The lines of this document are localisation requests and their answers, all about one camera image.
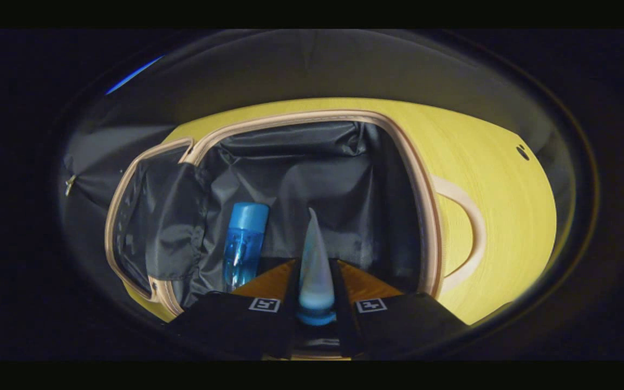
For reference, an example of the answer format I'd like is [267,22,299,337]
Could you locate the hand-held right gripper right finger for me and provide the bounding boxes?
[329,259,470,361]

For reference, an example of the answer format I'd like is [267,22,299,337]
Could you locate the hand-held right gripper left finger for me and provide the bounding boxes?
[168,259,299,361]

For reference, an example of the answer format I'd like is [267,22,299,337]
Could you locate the blue spray bottle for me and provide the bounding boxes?
[222,202,270,293]

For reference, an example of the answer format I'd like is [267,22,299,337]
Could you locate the pale blue cosmetic tube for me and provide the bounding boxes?
[297,207,338,327]

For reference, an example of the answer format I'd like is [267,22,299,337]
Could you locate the beige hard-shell suitcase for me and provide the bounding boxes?
[105,110,488,320]

